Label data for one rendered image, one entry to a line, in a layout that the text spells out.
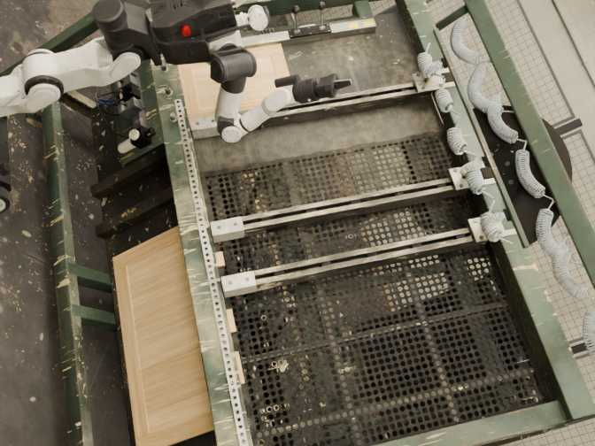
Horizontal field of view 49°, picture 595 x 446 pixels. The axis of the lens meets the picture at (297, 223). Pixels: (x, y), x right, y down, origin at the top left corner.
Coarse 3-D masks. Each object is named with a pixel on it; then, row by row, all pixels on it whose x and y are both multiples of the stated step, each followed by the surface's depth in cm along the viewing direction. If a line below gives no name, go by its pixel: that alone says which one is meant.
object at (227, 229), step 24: (456, 168) 271; (480, 168) 258; (384, 192) 269; (408, 192) 272; (432, 192) 270; (456, 192) 274; (264, 216) 261; (288, 216) 266; (312, 216) 262; (336, 216) 268; (216, 240) 261
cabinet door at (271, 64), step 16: (256, 48) 305; (272, 48) 306; (192, 64) 299; (272, 64) 302; (192, 80) 295; (208, 80) 296; (256, 80) 298; (272, 80) 298; (192, 96) 291; (208, 96) 292; (256, 96) 293; (192, 112) 288; (208, 112) 288
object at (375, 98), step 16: (432, 64) 279; (416, 80) 290; (432, 80) 291; (336, 96) 289; (352, 96) 290; (368, 96) 290; (384, 96) 290; (400, 96) 292; (416, 96) 295; (288, 112) 284; (304, 112) 285; (320, 112) 288; (336, 112) 291; (192, 128) 278; (208, 128) 279; (256, 128) 287
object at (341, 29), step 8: (336, 24) 311; (344, 24) 311; (360, 24) 312; (280, 32) 307; (336, 32) 309; (344, 32) 311; (352, 32) 312; (360, 32) 313; (368, 32) 315; (248, 40) 304; (256, 40) 305; (264, 40) 305; (272, 40) 305; (280, 40) 305; (288, 40) 306; (296, 40) 308; (304, 40) 309; (312, 40) 310; (248, 48) 305
